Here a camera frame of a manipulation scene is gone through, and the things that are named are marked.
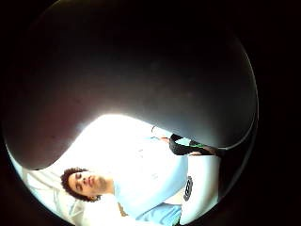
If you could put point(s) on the the person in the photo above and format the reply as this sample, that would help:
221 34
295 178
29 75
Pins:
147 182

